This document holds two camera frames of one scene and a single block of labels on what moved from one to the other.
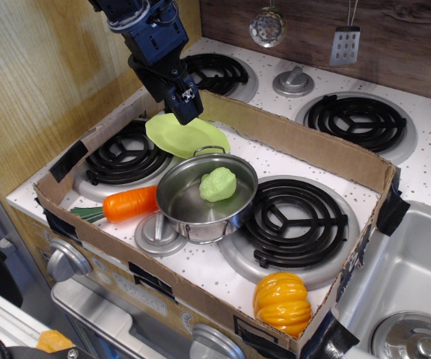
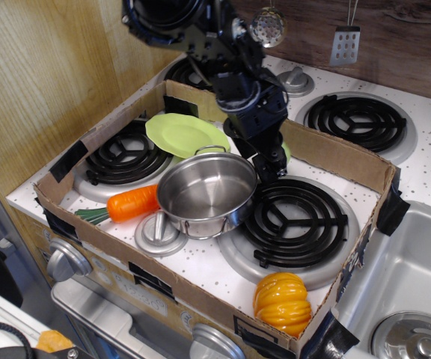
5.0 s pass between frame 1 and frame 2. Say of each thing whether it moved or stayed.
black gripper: moved
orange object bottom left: stayed
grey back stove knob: stayed
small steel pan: stayed
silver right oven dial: stayed
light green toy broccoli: moved
